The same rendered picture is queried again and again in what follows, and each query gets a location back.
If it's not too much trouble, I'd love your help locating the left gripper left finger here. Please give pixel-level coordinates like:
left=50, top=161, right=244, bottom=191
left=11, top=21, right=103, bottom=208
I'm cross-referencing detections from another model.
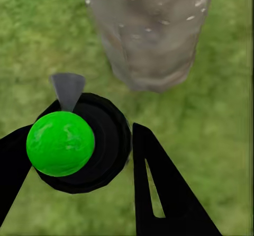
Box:
left=0, top=124, right=33, bottom=228

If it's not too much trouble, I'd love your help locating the pesticide atomizer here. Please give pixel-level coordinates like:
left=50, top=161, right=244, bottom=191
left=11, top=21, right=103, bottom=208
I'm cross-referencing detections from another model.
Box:
left=26, top=72, right=133, bottom=194

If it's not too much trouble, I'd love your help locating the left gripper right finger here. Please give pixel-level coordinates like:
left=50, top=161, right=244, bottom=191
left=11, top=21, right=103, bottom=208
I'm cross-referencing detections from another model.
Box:
left=131, top=123, right=222, bottom=236

